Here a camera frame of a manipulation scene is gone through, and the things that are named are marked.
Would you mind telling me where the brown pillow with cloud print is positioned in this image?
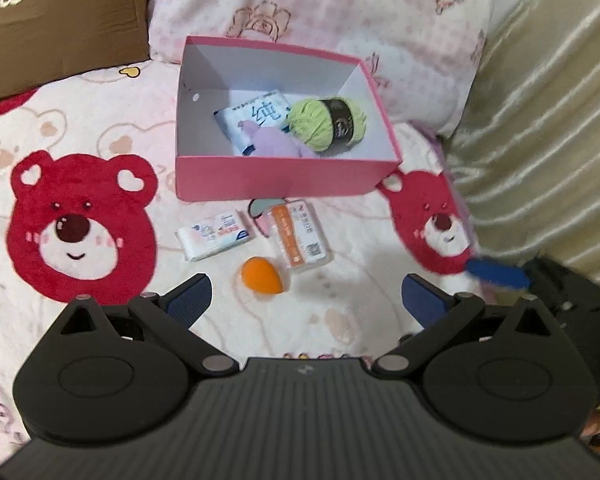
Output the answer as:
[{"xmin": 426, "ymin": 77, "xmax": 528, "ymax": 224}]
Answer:
[{"xmin": 0, "ymin": 0, "xmax": 151, "ymax": 103}]

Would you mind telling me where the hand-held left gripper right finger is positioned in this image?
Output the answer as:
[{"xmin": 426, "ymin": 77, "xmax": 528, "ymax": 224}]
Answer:
[{"xmin": 371, "ymin": 273, "xmax": 556, "ymax": 377}]

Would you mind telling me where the blue white wet wipes pack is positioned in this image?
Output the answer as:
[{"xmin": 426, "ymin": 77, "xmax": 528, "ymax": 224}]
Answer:
[{"xmin": 213, "ymin": 90, "xmax": 293, "ymax": 157}]

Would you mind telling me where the small white tissue pack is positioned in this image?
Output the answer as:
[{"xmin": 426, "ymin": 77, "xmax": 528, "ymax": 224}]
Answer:
[{"xmin": 175, "ymin": 210, "xmax": 253, "ymax": 262}]

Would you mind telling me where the orange makeup sponge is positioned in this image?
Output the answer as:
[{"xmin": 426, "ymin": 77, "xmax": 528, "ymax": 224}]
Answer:
[{"xmin": 241, "ymin": 257, "xmax": 287, "ymax": 295}]

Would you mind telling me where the beige satin cloth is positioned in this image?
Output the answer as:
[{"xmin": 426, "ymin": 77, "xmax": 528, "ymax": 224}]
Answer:
[{"xmin": 445, "ymin": 0, "xmax": 600, "ymax": 301}]

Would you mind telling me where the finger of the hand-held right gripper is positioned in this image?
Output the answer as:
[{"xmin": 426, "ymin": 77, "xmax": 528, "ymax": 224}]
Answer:
[{"xmin": 467, "ymin": 257, "xmax": 531, "ymax": 291}]

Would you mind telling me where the green yarn ball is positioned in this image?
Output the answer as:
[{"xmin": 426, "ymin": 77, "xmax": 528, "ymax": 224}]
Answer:
[{"xmin": 286, "ymin": 98, "xmax": 368, "ymax": 153}]

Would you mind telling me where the clear packet with orange label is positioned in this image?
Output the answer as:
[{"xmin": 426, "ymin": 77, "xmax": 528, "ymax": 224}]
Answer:
[{"xmin": 267, "ymin": 200, "xmax": 331, "ymax": 272}]

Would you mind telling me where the pink cardboard box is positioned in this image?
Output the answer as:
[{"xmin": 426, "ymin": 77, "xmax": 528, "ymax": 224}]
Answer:
[{"xmin": 174, "ymin": 36, "xmax": 403, "ymax": 202}]

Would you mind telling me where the purple plush toy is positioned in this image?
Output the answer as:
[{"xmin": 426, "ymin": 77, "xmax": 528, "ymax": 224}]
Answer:
[{"xmin": 240, "ymin": 120, "xmax": 326, "ymax": 158}]

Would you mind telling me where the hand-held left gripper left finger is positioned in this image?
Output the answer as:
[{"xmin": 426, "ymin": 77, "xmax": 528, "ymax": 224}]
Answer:
[{"xmin": 55, "ymin": 273, "xmax": 237, "ymax": 377}]

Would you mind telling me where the red bear printed blanket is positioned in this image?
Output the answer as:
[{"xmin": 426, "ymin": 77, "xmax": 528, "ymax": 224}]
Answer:
[{"xmin": 0, "ymin": 52, "xmax": 481, "ymax": 466}]

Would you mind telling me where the pink checked cartoon pillow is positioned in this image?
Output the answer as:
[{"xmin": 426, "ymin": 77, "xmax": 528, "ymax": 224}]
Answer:
[{"xmin": 147, "ymin": 0, "xmax": 496, "ymax": 136}]

